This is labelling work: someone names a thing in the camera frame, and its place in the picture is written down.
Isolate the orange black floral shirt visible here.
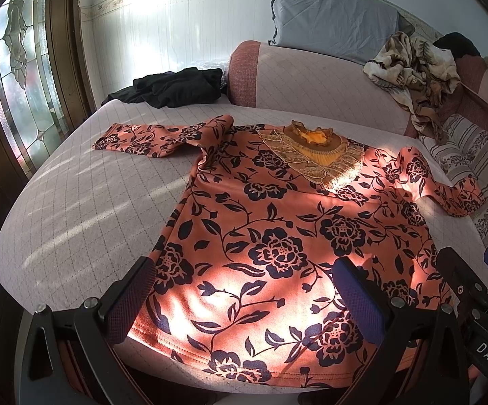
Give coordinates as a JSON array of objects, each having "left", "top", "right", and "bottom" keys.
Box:
[{"left": 95, "top": 115, "right": 484, "bottom": 388}]

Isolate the striped floral pillow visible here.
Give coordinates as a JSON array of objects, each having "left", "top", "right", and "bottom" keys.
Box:
[{"left": 420, "top": 114, "right": 488, "bottom": 247}]

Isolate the pink side bolster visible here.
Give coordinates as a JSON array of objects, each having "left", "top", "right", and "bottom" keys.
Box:
[{"left": 455, "top": 56, "right": 488, "bottom": 131}]

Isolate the brown cream patterned blanket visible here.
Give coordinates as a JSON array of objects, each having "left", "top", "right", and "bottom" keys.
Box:
[{"left": 363, "top": 31, "right": 461, "bottom": 143}]

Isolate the black cloth on headboard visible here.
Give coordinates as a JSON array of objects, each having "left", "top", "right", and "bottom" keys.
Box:
[{"left": 433, "top": 32, "right": 480, "bottom": 59}]

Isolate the pink bolster headrest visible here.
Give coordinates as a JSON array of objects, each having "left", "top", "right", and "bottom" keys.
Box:
[{"left": 227, "top": 40, "right": 417, "bottom": 138}]

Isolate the black garment on bed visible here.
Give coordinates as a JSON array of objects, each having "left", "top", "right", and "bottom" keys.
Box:
[{"left": 101, "top": 67, "right": 223, "bottom": 109}]

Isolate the stained glass window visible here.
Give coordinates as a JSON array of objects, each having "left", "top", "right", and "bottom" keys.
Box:
[{"left": 0, "top": 0, "right": 69, "bottom": 178}]

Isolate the grey pillow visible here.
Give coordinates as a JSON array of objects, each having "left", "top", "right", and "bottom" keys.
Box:
[{"left": 268, "top": 0, "right": 415, "bottom": 65}]

